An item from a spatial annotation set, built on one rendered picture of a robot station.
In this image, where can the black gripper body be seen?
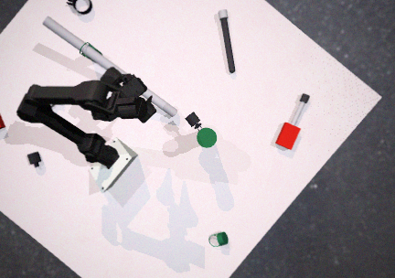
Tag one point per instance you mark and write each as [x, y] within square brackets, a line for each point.
[112, 76]

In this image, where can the red block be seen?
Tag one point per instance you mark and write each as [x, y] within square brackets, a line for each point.
[2, 124]
[289, 132]

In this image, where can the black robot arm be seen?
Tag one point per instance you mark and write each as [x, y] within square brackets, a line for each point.
[90, 95]

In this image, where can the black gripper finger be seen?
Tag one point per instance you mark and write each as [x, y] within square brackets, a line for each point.
[149, 99]
[122, 75]

